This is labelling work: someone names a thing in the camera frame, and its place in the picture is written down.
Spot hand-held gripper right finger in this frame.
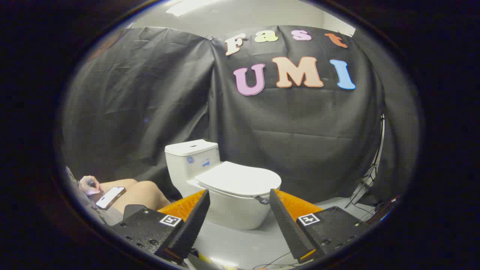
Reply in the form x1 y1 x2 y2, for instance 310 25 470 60
269 189 372 264

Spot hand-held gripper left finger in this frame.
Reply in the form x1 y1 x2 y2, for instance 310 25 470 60
111 189 211 265

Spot white toilet lid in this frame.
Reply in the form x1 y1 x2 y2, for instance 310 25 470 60
194 161 282 198

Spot white ceramic toilet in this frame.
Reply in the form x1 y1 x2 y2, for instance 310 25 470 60
165 139 281 231

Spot smartphone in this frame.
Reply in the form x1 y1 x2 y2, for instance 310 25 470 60
95 186 127 210

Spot black backdrop cloth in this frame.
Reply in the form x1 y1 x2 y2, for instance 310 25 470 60
60 25 420 206

